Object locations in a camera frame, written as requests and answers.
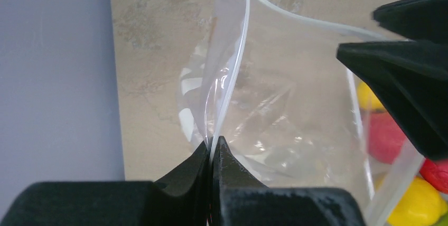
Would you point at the yellow pear toy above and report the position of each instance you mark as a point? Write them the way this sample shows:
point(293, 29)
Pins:
point(423, 203)

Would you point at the red strawberry toy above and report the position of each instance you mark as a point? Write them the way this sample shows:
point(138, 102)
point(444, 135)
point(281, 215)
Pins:
point(435, 173)

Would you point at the red apple toy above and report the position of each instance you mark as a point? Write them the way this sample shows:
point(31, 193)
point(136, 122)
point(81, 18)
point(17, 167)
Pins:
point(385, 137)

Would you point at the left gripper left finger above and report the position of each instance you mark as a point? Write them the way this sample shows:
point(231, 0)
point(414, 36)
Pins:
point(177, 198)

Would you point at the clear zip top bag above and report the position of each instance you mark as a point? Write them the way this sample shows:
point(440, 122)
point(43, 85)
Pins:
point(269, 82)

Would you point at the yellow mango toy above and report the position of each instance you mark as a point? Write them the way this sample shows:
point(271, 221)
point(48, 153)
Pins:
point(367, 99)

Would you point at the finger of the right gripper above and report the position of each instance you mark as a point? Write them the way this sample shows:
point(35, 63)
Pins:
point(415, 19)
point(410, 80)

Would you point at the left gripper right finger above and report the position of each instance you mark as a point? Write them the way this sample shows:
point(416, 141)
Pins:
point(238, 198)

